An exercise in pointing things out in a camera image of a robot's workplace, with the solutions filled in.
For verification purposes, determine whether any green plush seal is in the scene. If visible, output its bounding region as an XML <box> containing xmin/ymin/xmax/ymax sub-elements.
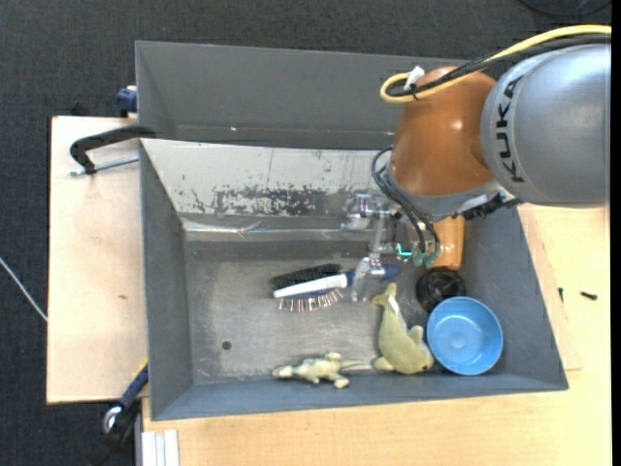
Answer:
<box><xmin>371</xmin><ymin>282</ymin><xmax>436</xmax><ymax>376</ymax></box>

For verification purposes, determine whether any pale green toy crocodile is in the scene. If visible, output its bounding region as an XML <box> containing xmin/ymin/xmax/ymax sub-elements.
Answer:
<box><xmin>271</xmin><ymin>350</ymin><xmax>371</xmax><ymax>390</ymax></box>

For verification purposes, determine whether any blue plastic bowl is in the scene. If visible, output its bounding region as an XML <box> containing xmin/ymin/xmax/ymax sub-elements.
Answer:
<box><xmin>425</xmin><ymin>295</ymin><xmax>505</xmax><ymax>377</ymax></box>

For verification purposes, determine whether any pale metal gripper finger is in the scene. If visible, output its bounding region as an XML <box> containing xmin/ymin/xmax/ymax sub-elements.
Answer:
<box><xmin>349</xmin><ymin>272</ymin><xmax>373</xmax><ymax>304</ymax></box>
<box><xmin>366</xmin><ymin>255</ymin><xmax>389</xmax><ymax>282</ymax></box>

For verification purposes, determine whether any grey metal bin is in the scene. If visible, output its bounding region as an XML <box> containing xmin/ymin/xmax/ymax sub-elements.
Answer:
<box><xmin>134</xmin><ymin>40</ymin><xmax>570</xmax><ymax>421</ymax></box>

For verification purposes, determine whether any orange-brown bottle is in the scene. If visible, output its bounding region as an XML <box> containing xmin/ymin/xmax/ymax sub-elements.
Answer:
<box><xmin>430</xmin><ymin>216</ymin><xmax>466</xmax><ymax>271</ymax></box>

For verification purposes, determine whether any black round lid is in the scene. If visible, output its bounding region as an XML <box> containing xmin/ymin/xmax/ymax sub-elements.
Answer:
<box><xmin>414</xmin><ymin>268</ymin><xmax>468</xmax><ymax>313</ymax></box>

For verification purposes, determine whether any white and blue brush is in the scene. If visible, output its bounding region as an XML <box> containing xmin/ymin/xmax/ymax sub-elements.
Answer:
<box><xmin>270</xmin><ymin>262</ymin><xmax>404</xmax><ymax>313</ymax></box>

